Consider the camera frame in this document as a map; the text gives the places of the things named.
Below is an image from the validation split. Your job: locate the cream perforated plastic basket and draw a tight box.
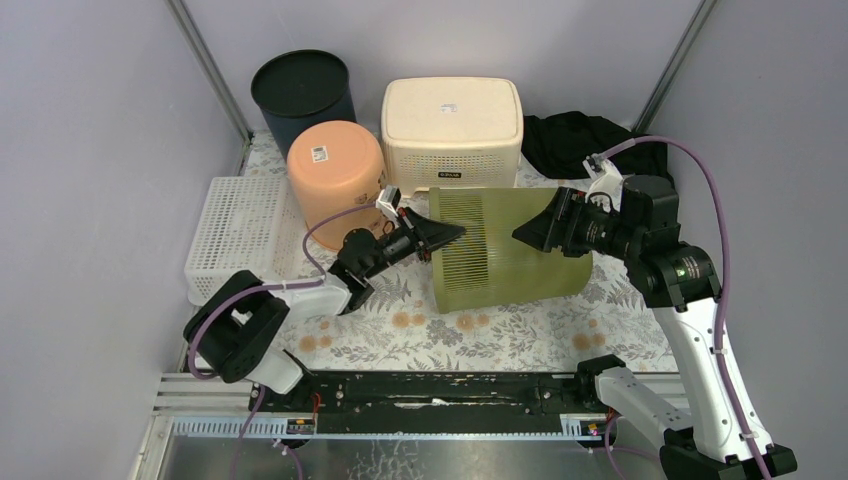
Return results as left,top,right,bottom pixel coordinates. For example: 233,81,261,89
380,77,524,198

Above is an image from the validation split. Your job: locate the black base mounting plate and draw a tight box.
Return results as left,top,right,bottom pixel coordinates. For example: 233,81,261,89
249,370,612,421

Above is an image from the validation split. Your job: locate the white perforated basket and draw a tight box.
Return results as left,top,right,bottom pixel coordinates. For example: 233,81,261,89
184,175,306,306

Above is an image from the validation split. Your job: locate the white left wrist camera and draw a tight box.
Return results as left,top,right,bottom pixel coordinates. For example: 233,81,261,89
375,185,402,223

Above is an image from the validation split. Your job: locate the dark blue cylindrical bin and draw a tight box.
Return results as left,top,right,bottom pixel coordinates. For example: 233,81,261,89
250,49,357,156

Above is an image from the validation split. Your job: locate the floral patterned table mat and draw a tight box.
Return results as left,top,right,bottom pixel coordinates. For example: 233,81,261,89
188,131,680,374

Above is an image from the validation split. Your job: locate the green ribbed waste bin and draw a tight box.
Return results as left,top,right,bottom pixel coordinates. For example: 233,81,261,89
429,188,593,314

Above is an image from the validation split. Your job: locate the black cloth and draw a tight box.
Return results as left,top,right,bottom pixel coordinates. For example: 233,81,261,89
521,111,673,181

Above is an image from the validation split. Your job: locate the slotted aluminium cable rail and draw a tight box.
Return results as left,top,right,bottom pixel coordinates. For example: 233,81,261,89
168,413,607,442

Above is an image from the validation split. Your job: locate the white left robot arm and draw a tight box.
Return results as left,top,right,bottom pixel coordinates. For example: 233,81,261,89
183,207,466,411

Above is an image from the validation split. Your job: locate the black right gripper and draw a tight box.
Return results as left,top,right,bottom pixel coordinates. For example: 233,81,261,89
511,185,641,261

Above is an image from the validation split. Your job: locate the orange bucket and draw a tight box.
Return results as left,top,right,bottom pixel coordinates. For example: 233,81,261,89
286,120,386,251

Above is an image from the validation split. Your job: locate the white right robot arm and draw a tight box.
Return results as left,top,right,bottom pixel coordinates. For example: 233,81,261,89
513,175,798,479

